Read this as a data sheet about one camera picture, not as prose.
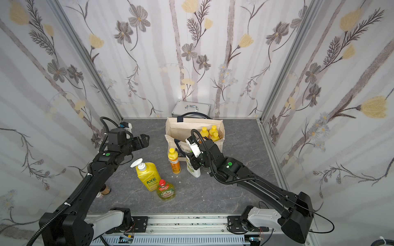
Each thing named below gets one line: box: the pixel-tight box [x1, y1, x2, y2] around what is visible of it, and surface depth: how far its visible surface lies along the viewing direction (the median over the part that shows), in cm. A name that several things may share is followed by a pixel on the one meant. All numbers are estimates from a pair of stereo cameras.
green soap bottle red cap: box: [156, 179, 176, 200], surface depth 76 cm
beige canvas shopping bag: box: [164, 111, 226, 162], surface depth 92 cm
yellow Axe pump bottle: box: [130, 157, 162, 192], surface depth 73 cm
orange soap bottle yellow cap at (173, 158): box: [167, 148, 182, 175], surface depth 80 cm
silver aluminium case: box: [171, 99, 212, 119], surface depth 108 cm
